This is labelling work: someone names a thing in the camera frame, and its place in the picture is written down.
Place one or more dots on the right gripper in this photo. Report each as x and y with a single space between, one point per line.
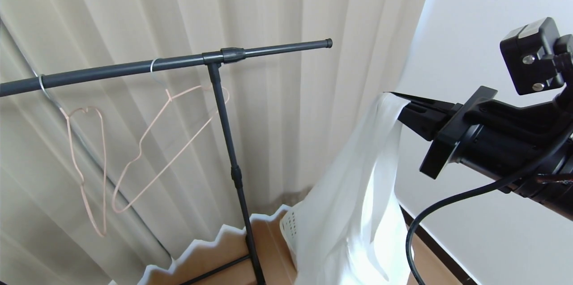
492 142

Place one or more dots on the white garment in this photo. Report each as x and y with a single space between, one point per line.
349 209

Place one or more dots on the pink clothes hanger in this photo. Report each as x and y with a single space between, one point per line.
104 173
169 96

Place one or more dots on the white laundry basket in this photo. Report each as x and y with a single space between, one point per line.
288 227

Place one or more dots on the black clothes rack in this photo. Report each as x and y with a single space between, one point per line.
112 72

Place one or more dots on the beige curtain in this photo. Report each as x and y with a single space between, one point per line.
268 7

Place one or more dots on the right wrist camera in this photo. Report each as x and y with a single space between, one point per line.
528 52

